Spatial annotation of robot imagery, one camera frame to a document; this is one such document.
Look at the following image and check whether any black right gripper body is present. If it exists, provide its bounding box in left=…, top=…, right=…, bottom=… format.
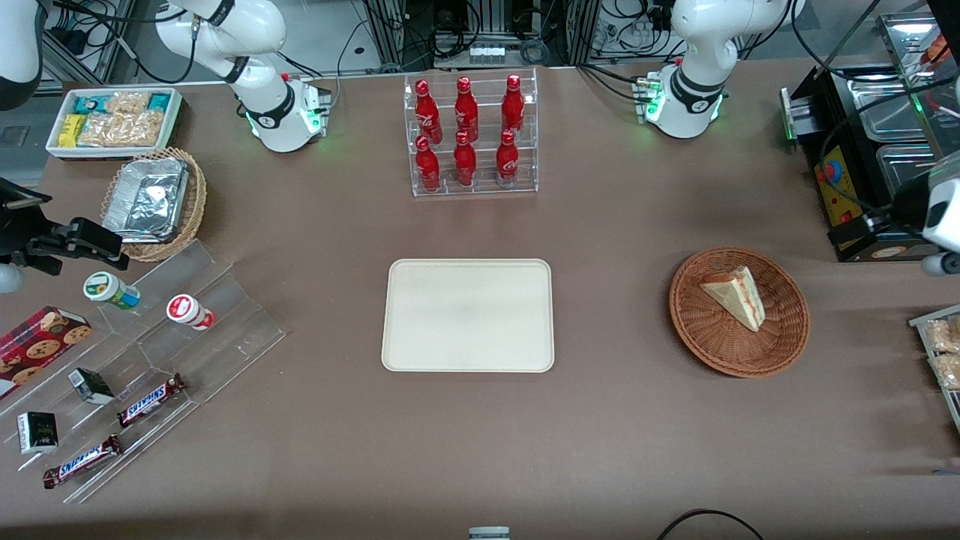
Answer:
left=0, top=177, right=53, bottom=265

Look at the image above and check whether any triangular sandwich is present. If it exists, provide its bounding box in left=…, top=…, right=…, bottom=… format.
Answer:
left=700, top=266, right=767, bottom=333

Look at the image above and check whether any metal tray with snacks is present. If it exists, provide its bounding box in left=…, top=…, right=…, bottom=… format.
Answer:
left=908, top=303, right=960, bottom=434

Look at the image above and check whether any light tan wicker basket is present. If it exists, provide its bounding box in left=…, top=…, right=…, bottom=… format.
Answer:
left=100, top=147, right=208, bottom=263

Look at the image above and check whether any round brown wicker basket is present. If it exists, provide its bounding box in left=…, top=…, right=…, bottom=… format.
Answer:
left=669, top=247, right=811, bottom=378

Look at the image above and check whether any cream rectangular tray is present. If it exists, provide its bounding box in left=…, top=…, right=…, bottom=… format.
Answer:
left=381, top=259, right=555, bottom=374

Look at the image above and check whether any green label yogurt cup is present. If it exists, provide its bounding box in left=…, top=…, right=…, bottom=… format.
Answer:
left=82, top=271, right=142, bottom=311

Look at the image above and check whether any stainless steel pan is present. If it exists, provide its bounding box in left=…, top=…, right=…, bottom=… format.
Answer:
left=846, top=75, right=929, bottom=143
left=876, top=142, right=942, bottom=202

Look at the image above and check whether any aluminium foil container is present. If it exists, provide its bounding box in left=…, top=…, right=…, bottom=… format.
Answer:
left=102, top=157, right=191, bottom=243

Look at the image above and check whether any white plastic snack bin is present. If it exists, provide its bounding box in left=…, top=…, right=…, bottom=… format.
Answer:
left=46, top=87, right=184, bottom=161

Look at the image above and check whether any red cookie box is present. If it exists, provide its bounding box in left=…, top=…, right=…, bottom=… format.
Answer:
left=0, top=305, right=93, bottom=400

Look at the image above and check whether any large clear snack bag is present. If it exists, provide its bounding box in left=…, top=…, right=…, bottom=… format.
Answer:
left=78, top=111, right=165, bottom=148

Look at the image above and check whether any red label yogurt cup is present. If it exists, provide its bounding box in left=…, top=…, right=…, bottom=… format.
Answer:
left=166, top=294, right=217, bottom=332

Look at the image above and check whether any clear fried snack bag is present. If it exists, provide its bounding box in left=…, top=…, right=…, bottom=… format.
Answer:
left=924, top=317, right=960, bottom=355
left=930, top=352, right=960, bottom=392

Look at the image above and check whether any black food warmer case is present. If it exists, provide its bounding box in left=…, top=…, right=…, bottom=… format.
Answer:
left=778, top=10, right=960, bottom=263

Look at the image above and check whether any small black box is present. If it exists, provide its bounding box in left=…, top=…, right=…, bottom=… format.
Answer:
left=67, top=367, right=116, bottom=407
left=16, top=411, right=59, bottom=456

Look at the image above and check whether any small clear snack bag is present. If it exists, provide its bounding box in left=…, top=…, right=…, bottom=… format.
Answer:
left=105, top=91, right=152, bottom=116

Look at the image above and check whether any clear acrylic stepped display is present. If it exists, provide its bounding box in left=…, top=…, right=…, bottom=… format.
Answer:
left=0, top=239, right=288, bottom=506

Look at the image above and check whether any snickers chocolate bar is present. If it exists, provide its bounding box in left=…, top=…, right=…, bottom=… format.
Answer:
left=42, top=434, right=124, bottom=491
left=116, top=373, right=188, bottom=429

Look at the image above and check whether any red cola bottle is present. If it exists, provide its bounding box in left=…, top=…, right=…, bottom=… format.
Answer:
left=415, top=80, right=443, bottom=145
left=454, top=76, right=480, bottom=143
left=453, top=131, right=479, bottom=188
left=415, top=136, right=442, bottom=193
left=495, top=130, right=521, bottom=189
left=501, top=74, right=527, bottom=136

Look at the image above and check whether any clear acrylic bottle rack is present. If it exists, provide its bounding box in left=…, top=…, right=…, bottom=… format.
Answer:
left=403, top=67, right=539, bottom=198

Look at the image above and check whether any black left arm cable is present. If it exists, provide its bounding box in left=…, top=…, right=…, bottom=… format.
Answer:
left=790, top=0, right=960, bottom=218

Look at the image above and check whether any black floor cable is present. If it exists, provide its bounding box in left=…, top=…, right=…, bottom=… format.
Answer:
left=657, top=508, right=766, bottom=540

